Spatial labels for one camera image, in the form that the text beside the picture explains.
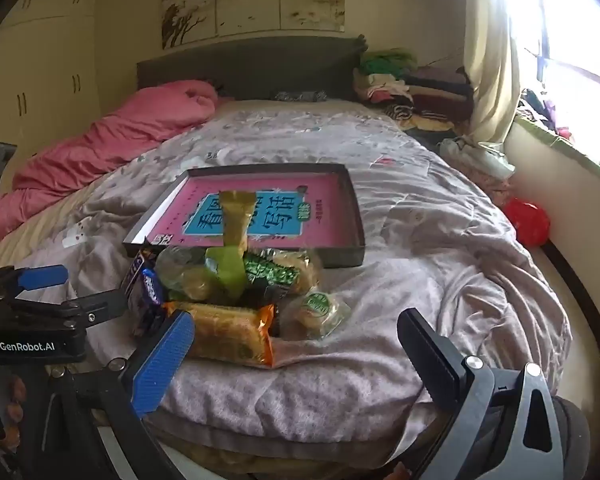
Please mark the round pastry with green label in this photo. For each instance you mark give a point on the round pastry with green label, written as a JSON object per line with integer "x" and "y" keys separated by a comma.
{"x": 315, "y": 310}

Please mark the window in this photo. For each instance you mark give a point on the window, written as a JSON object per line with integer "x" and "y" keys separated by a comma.
{"x": 570, "y": 35}

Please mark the red plastic bag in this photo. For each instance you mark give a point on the red plastic bag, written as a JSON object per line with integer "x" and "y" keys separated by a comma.
{"x": 527, "y": 222}

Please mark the clothes on windowsill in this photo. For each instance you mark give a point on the clothes on windowsill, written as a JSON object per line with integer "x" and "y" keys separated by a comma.
{"x": 545, "y": 110}

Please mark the patterned dark pillow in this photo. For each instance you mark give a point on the patterned dark pillow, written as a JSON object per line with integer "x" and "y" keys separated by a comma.
{"x": 300, "y": 95}

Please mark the light green pastry packet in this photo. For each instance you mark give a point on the light green pastry packet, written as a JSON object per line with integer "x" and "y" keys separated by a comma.
{"x": 220, "y": 272}

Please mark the cream wardrobe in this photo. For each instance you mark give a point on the cream wardrobe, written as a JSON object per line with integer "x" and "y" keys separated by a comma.
{"x": 40, "y": 75}

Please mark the grey bed headboard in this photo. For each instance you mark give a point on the grey bed headboard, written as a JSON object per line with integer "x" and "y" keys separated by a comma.
{"x": 250, "y": 67}

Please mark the person's left hand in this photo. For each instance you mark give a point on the person's left hand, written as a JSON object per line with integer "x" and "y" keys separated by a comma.
{"x": 14, "y": 405}

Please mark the dark green label pastry packet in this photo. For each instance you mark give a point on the dark green label pastry packet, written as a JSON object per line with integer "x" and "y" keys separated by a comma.
{"x": 272, "y": 272}

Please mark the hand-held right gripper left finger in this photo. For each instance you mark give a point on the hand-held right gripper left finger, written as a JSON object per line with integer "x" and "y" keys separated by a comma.
{"x": 160, "y": 360}

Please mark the pink and blue workbook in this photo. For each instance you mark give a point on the pink and blue workbook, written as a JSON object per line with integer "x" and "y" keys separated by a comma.
{"x": 330, "y": 220}

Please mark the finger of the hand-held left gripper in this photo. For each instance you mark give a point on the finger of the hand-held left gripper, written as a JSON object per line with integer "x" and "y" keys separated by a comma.
{"x": 100, "y": 310}
{"x": 40, "y": 277}

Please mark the dark grey box tray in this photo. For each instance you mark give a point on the dark grey box tray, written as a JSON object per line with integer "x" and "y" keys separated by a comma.
{"x": 340, "y": 258}

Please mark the tree wall painting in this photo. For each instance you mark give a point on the tree wall painting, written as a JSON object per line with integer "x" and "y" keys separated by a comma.
{"x": 250, "y": 0}

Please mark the orange cracker packet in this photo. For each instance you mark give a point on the orange cracker packet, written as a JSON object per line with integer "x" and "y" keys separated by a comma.
{"x": 225, "y": 332}

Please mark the olive yellow long snack packet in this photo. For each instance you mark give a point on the olive yellow long snack packet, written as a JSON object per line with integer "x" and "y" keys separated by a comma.
{"x": 236, "y": 220}

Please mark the pile of folded clothes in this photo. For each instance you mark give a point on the pile of folded clothes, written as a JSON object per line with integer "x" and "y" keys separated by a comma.
{"x": 420, "y": 90}

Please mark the white plastic bag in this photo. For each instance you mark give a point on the white plastic bag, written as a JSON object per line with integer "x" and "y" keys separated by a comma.
{"x": 475, "y": 157}

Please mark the pink quilt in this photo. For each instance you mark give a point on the pink quilt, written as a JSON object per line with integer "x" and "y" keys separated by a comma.
{"x": 90, "y": 150}

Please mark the blue cookie packet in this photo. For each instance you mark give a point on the blue cookie packet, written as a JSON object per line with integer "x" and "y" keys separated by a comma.
{"x": 149, "y": 305}

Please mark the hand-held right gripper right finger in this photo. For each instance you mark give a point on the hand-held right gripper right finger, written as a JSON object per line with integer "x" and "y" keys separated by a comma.
{"x": 430, "y": 355}

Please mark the cream curtain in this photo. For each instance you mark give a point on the cream curtain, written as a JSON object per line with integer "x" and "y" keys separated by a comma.
{"x": 490, "y": 60}

